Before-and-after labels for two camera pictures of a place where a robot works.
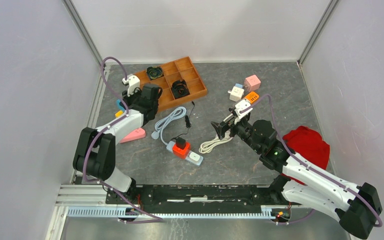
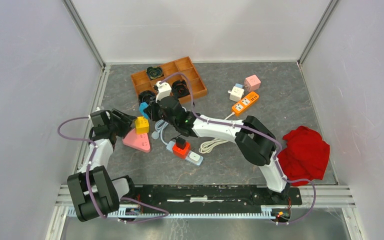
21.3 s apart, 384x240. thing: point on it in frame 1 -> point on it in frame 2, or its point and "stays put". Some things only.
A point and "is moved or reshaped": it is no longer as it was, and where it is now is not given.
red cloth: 307,143 stays put
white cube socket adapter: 236,93 stays put
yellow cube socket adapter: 119,113 is moved or reshaped
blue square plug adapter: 120,105 is moved or reshaped
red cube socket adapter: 181,153 stays put
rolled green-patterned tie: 155,72 stays put
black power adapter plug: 180,143 stays put
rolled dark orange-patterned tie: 180,88 stays put
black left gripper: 127,99 -> 125,119
